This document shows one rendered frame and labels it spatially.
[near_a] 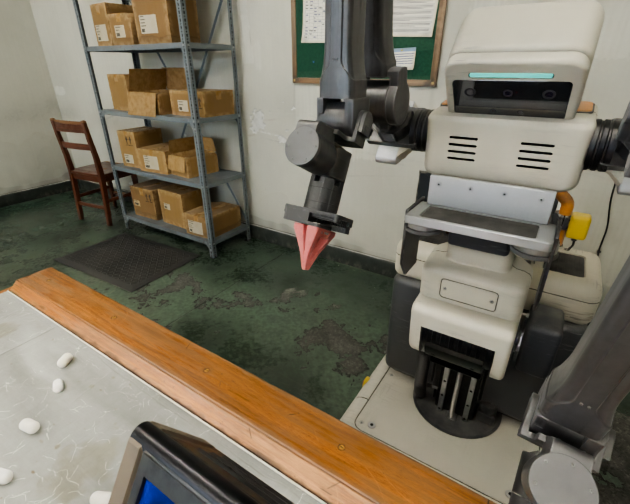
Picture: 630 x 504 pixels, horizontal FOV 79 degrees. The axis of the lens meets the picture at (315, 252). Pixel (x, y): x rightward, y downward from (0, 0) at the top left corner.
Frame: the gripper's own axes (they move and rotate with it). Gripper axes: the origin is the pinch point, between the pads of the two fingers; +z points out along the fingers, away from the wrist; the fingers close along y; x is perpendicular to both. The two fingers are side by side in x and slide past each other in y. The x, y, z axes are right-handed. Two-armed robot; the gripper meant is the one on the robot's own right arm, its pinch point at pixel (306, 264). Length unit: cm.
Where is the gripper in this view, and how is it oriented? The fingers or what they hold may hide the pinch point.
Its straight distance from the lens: 63.8
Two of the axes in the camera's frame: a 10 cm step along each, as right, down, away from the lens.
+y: 8.4, 2.4, -4.9
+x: 4.8, 0.8, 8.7
